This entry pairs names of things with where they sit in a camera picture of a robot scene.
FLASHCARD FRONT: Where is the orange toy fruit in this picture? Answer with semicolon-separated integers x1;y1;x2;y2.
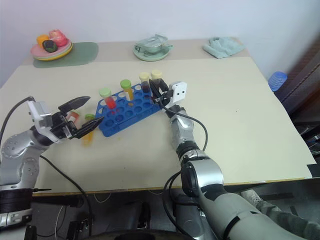
36;34;51;48

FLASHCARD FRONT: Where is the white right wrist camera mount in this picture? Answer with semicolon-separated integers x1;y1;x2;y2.
165;80;188;110

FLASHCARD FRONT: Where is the green-capped red liquid tube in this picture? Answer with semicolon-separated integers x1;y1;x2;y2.
99;87;118;110

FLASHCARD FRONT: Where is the silver foil pouch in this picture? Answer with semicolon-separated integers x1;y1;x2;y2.
134;33;169;55

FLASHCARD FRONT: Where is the white shoe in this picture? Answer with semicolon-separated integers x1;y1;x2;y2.
240;189;266;209

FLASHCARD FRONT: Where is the red toy peach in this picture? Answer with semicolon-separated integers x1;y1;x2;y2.
48;29;69;48

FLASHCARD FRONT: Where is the green table mat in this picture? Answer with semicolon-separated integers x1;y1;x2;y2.
32;41;100;70

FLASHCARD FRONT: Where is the light green plate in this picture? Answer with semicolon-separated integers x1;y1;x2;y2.
32;43;73;61

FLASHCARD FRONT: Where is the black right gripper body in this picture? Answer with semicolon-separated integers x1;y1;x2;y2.
150;89;174;108

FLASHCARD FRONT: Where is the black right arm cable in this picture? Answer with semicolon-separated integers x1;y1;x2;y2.
158;101;209;237

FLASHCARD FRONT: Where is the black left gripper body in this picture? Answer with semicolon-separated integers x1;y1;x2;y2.
50;110;78;144

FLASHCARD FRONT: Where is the crumpled green cloth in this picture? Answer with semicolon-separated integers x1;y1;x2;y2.
201;36;245;60

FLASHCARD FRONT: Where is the blue test tube rack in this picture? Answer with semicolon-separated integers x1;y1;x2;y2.
95;83;164;138

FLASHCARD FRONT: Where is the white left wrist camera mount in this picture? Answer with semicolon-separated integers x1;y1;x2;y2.
27;99;64;145

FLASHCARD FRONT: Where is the red liquid test tube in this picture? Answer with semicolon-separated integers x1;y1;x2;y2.
66;111;81;123

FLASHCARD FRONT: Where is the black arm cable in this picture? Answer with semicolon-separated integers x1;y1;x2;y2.
158;101;209;237
0;96;93;237

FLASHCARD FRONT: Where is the green-capped yellow liquid tube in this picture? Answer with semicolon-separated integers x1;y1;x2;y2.
119;79;135;102
81;113;97;147

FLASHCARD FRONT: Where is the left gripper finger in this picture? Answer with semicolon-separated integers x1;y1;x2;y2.
57;95;91;114
73;116;105;140

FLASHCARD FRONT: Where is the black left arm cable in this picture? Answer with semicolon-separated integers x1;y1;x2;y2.
0;96;93;237

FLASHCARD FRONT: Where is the dark toy avocado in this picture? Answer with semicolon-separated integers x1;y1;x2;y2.
42;39;57;53

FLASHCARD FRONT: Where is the yellow plate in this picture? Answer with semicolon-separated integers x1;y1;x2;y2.
34;42;74;62

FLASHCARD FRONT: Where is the pale green plate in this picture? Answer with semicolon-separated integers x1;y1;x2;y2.
132;41;175;62

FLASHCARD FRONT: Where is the cream-capped dark liquid tube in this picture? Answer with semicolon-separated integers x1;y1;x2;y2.
150;69;163;89

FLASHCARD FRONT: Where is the cream-capped dark red tube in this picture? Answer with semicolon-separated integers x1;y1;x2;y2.
139;71;151;94

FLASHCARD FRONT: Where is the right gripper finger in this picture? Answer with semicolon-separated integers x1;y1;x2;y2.
159;78;172;94
148;78;161;100

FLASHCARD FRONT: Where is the pink plate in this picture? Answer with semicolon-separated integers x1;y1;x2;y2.
30;39;72;58

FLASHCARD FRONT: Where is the dark wooden furniture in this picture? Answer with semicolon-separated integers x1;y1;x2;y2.
273;37;320;122

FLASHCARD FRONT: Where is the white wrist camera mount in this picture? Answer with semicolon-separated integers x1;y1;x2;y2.
165;80;188;110
27;99;64;145

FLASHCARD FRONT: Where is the blue ribbed container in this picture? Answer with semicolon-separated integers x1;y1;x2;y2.
267;71;288;93

